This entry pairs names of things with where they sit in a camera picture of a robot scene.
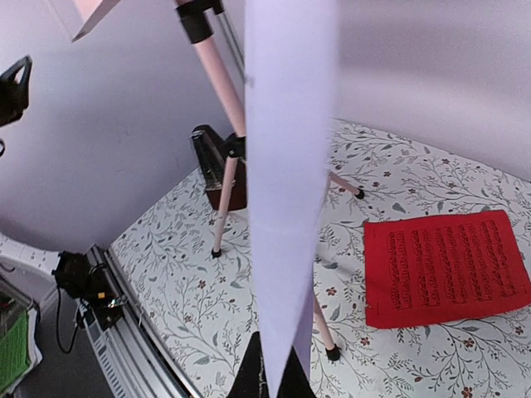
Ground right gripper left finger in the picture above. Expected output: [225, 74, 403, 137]
[227, 332, 266, 398]

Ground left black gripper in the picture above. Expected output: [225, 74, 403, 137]
[1, 56, 32, 127]

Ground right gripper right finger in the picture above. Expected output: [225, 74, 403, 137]
[278, 348, 316, 398]

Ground pink music stand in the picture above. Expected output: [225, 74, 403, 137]
[70, 0, 366, 364]

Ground brown wooden metronome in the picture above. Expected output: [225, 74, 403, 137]
[191, 124, 247, 211]

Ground purple sheet music page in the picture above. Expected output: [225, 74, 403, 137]
[245, 1, 339, 396]

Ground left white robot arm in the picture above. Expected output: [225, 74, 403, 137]
[1, 56, 59, 286]

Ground floral table mat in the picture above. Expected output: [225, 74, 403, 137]
[110, 120, 530, 397]

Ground green crate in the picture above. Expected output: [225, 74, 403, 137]
[1, 313, 31, 390]

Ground aluminium front rail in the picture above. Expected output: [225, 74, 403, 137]
[85, 245, 202, 397]

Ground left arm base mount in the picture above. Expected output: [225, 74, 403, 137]
[51, 251, 125, 331]

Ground left metal frame post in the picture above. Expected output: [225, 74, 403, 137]
[214, 0, 246, 83]

